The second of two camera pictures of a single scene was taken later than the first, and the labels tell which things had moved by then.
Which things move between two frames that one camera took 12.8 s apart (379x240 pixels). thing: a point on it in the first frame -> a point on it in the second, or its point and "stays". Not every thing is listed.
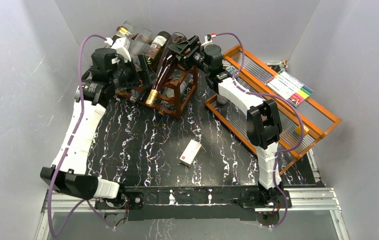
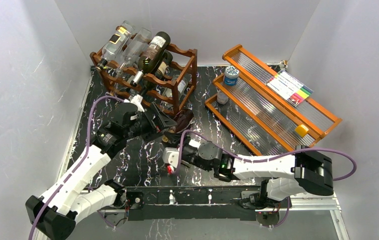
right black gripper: [180, 47] -> [183, 148]
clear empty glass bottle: [143, 39] stays
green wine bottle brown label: [157, 47] stays
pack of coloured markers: [289, 87] stays
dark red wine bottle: [170, 63] -> [183, 118]
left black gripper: [149, 76] -> [152, 128]
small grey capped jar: [221, 99] stays
